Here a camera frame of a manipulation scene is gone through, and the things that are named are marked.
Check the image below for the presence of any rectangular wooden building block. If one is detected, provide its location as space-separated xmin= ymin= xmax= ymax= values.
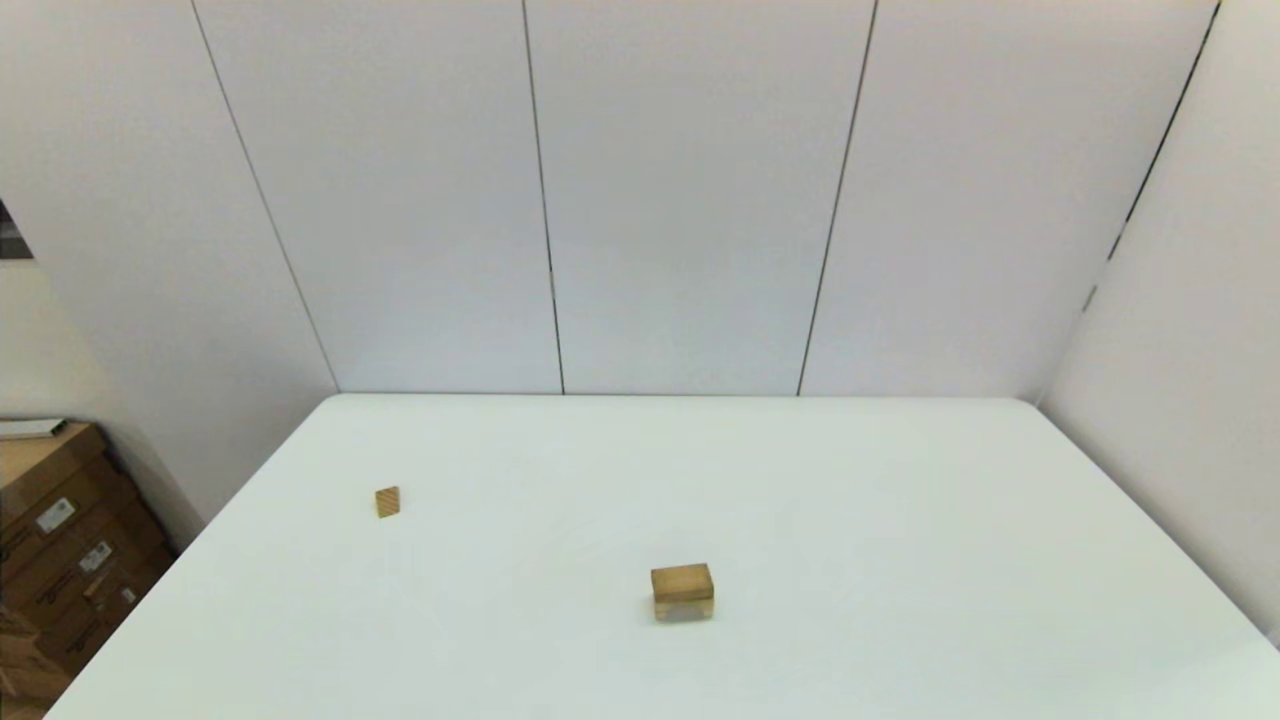
xmin=650 ymin=563 xmax=716 ymax=604

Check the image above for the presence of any dark wall picture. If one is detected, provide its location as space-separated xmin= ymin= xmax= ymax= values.
xmin=0 ymin=200 xmax=34 ymax=260

